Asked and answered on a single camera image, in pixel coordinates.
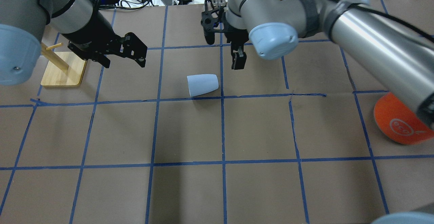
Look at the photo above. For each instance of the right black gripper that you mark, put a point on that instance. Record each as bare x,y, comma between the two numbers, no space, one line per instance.
237,36

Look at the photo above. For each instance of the orange cylindrical container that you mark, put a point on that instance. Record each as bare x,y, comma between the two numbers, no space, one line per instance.
396,121

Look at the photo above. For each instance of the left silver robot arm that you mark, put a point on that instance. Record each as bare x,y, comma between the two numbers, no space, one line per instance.
22,27

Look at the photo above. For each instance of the wooden mug tree stand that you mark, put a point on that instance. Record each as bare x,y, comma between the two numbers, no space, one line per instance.
64,69

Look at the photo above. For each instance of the light blue plastic cup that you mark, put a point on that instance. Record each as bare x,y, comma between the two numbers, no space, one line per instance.
202,83

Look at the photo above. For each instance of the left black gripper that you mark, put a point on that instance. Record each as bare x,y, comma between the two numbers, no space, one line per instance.
89,31

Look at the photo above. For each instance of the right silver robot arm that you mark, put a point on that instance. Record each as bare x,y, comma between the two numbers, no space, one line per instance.
395,52

